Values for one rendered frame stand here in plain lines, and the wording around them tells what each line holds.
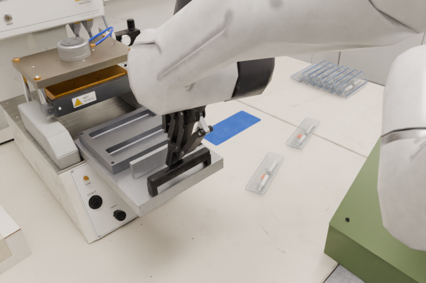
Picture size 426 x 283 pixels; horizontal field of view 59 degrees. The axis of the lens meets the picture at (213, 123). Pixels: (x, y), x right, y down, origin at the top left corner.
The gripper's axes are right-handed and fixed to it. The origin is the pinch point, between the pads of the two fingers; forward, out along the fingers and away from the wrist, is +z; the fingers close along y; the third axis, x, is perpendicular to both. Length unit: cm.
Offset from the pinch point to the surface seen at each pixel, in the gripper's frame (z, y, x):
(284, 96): 37, -20, 75
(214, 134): 36, -19, 37
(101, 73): 10.4, -37.1, 4.3
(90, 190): 22.5, -13.5, -11.8
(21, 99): 32, -58, -11
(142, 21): 37, -85, 51
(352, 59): 107, -58, 242
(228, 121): 37, -21, 46
